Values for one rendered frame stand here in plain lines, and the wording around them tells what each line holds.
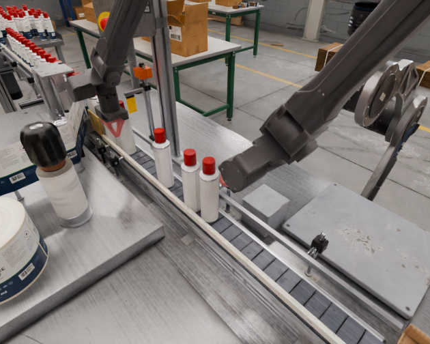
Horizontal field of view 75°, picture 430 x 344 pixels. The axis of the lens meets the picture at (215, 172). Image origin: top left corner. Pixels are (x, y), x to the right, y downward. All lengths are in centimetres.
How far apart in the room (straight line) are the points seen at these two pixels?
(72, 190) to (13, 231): 16
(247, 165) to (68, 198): 53
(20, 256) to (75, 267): 12
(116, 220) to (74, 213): 11
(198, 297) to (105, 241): 29
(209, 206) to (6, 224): 46
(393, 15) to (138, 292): 71
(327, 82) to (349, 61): 3
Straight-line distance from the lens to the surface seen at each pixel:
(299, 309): 66
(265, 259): 75
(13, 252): 75
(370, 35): 38
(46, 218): 96
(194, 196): 79
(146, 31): 94
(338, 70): 40
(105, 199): 94
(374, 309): 66
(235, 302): 74
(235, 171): 45
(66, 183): 80
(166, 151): 84
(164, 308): 74
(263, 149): 46
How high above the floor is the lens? 149
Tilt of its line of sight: 39 degrees down
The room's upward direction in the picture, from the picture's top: straight up
